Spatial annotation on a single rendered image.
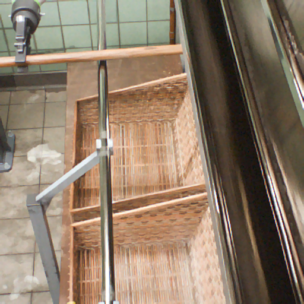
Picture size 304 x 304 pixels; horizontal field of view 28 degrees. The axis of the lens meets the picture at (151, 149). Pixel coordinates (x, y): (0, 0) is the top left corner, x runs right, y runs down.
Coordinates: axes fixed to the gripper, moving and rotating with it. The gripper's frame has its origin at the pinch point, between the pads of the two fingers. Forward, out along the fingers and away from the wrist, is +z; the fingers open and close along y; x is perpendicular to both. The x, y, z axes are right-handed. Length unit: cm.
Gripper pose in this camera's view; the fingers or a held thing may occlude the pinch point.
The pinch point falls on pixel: (22, 60)
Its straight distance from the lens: 187.7
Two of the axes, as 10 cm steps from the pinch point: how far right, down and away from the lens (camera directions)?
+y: 0.2, 6.8, 7.4
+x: -10.0, 0.8, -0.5
